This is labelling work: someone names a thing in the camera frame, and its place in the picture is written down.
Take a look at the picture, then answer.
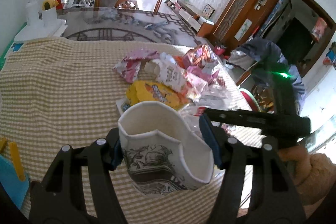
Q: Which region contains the dark blue jacket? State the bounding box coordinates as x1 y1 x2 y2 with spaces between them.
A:
227 38 307 111

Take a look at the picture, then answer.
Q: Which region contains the low tv cabinet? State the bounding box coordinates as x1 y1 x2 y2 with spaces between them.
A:
165 0 215 38

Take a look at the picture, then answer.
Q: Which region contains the white printed paper cup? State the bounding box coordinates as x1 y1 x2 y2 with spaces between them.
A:
118 101 214 198

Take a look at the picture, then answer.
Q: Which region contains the red green trash bin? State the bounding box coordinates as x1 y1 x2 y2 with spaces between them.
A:
239 88 261 112

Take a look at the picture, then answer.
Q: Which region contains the right hand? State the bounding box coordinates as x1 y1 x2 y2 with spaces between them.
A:
278 145 335 206

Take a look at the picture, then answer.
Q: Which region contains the picture frame on cabinet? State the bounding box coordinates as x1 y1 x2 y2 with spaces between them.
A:
202 4 215 19

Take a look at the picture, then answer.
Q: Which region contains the orange red snack bag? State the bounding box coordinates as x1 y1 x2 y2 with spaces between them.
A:
182 44 218 69

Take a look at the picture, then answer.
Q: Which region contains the yellow snack box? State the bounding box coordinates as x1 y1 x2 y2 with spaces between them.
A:
126 80 190 111

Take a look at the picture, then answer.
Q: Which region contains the grey patterned carpet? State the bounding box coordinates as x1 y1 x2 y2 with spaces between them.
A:
58 7 207 47

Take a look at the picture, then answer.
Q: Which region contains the pink wrapper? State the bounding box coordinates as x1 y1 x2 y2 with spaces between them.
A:
113 49 159 84

